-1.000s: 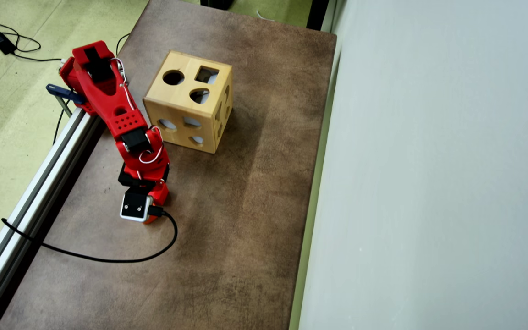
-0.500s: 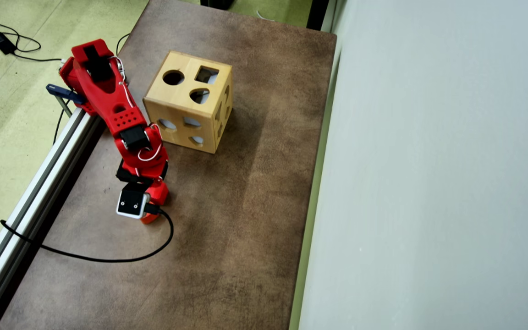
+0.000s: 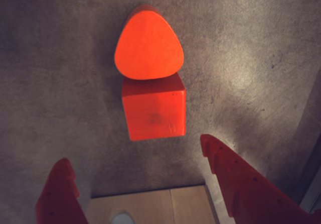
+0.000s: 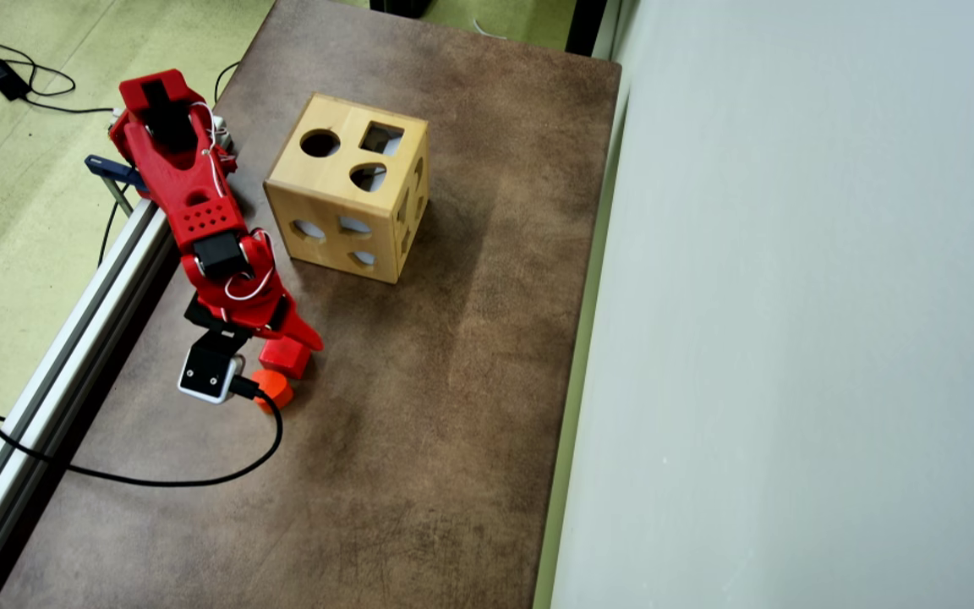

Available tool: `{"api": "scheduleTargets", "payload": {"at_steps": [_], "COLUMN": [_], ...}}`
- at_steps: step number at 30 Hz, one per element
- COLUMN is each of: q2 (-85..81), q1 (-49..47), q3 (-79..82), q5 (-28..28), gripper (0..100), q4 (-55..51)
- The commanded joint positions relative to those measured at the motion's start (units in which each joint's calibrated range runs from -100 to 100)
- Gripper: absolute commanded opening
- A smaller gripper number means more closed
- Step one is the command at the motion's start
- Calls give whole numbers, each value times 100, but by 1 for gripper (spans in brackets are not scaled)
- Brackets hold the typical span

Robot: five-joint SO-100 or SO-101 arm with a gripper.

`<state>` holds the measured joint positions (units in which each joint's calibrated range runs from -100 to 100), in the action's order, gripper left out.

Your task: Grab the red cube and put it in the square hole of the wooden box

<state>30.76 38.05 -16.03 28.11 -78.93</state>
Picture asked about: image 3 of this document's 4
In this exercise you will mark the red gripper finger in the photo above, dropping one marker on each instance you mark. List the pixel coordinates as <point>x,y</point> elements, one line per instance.
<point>250,196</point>
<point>57,199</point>

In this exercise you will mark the red wooden cube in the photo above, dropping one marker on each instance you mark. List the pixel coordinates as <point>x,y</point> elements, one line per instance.
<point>155,113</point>

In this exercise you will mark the wooden shape sorter box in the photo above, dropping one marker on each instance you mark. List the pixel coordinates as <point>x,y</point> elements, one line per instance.
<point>150,206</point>

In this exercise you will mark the orange rounded triangle block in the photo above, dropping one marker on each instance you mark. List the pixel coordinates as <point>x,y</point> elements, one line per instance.
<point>149,45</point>

